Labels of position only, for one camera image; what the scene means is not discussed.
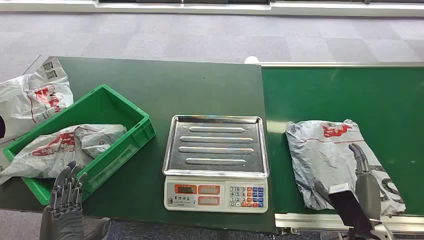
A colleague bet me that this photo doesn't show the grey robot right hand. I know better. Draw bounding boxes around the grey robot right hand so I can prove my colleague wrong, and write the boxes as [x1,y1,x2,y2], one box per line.
[348,142,382,222]

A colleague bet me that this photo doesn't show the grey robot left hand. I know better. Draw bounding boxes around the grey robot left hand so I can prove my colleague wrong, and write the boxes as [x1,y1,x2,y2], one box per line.
[39,160,112,240]

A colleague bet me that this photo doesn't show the grey courier package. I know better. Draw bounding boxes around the grey courier package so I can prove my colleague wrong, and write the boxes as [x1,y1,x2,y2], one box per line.
[285,119,407,218]

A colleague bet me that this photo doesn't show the grey package with red print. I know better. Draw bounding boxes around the grey package with red print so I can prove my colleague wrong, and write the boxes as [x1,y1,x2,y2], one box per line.
[0,123,128,186]

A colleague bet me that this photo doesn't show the green conveyor belt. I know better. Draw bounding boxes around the green conveyor belt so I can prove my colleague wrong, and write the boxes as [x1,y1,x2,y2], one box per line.
[261,66,424,217]

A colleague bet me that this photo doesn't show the green plastic crate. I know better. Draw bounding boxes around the green plastic crate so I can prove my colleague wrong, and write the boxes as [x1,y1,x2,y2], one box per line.
[2,84,157,206]

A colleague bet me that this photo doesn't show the white courier bag QR codes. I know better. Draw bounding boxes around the white courier bag QR codes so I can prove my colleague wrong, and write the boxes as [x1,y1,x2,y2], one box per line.
[0,56,74,140]

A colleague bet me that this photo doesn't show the white electronic scale steel tray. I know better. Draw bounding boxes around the white electronic scale steel tray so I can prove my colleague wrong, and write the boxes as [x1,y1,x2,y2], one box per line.
[161,114,270,214]

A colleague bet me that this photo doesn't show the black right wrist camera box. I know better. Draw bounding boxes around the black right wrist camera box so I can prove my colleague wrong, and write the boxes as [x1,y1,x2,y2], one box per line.
[327,182,374,240]

